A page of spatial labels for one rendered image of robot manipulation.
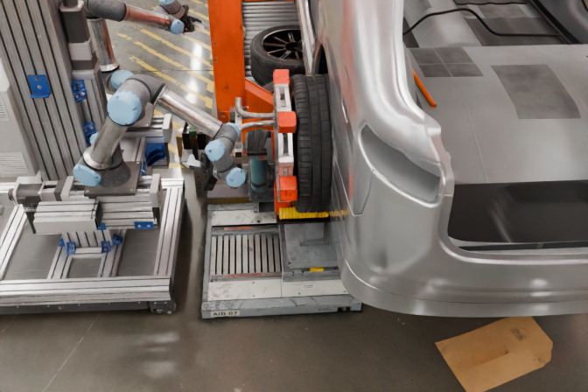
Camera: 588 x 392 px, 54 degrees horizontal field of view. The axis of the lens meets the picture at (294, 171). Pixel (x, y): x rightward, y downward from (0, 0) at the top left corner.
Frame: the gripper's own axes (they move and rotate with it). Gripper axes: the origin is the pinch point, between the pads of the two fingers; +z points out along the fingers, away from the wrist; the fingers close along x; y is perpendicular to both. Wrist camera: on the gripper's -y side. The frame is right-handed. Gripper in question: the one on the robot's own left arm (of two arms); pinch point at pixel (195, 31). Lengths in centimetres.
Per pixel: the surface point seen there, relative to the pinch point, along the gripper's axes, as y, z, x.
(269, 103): 49, 20, 29
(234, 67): 38.9, -7.5, 21.6
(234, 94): 45.1, 5.5, 14.5
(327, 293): 151, 54, 31
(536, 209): 151, 7, 136
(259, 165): 89, 9, 20
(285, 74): 61, -18, 49
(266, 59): -27, 83, 18
